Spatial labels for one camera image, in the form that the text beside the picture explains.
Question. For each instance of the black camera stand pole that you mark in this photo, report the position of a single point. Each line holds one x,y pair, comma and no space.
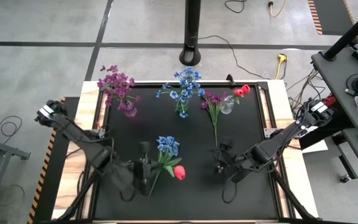
192,31

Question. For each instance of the striped-edge black floor mat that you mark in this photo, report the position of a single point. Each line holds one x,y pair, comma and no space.
50,193
331,15

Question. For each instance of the green glass vase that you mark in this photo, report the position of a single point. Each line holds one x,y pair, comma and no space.
180,107

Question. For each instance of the metal corner bracket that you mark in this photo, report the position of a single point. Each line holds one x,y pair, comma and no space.
269,132

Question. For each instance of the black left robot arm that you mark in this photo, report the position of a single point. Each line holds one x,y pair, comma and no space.
82,140

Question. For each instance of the black caster wheel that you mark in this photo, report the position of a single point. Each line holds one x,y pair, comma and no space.
345,178

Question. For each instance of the pink ribbed glass vase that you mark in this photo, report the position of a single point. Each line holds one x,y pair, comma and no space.
131,112

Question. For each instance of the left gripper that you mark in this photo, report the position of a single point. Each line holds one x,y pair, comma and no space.
144,172

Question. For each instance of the clear glass vase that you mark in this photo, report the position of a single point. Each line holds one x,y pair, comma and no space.
227,107

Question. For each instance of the black slanted pole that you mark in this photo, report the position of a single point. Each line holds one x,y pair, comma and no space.
350,32

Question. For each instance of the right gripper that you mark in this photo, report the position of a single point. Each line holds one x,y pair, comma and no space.
232,164

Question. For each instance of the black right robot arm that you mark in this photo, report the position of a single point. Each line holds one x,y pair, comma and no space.
272,144

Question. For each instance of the black frame clamp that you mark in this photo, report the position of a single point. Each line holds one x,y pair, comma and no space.
230,79

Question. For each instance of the white paper sheet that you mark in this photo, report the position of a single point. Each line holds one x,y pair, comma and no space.
317,147

